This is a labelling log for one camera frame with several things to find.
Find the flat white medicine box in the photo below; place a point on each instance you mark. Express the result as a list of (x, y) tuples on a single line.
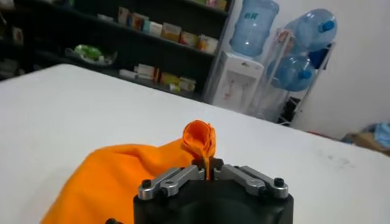
[(128, 74)]

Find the green yellow medicine box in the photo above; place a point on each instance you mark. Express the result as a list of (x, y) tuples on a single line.
[(169, 78)]

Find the white metal jug rack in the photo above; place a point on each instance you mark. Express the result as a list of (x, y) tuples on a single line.
[(308, 91)]

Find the orange t-shirt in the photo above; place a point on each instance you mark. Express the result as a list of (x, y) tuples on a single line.
[(115, 182)]

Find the white red medicine box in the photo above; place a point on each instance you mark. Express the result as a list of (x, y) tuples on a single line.
[(146, 71)]

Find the tilted white medicine box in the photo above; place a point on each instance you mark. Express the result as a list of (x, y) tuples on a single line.
[(123, 16)]

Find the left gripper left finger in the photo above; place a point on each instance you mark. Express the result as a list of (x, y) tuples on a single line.
[(173, 181)]

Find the blue water jug blue cap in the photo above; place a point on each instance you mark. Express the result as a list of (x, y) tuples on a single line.
[(291, 74), (310, 30)]

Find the black shelf unit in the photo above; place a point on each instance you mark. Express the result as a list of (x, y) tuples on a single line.
[(182, 61)]

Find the labelled blue water jug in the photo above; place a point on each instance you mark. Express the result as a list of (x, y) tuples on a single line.
[(254, 30)]

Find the white water dispenser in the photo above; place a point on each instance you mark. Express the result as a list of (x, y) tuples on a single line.
[(237, 82)]

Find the light blue cloth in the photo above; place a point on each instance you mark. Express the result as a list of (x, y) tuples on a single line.
[(382, 134)]

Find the teal white medicine box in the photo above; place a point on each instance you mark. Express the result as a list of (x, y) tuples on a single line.
[(153, 28)]

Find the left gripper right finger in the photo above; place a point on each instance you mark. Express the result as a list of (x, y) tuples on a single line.
[(253, 181)]

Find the white green medicine box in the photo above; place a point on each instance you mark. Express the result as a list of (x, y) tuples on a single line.
[(187, 84)]

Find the small yellow green box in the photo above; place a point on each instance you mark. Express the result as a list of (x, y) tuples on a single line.
[(174, 87)]

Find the stack of flat cardboard boxes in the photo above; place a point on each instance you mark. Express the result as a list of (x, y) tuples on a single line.
[(362, 141)]

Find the bowl with green packets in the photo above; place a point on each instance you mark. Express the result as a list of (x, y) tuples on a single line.
[(90, 53)]

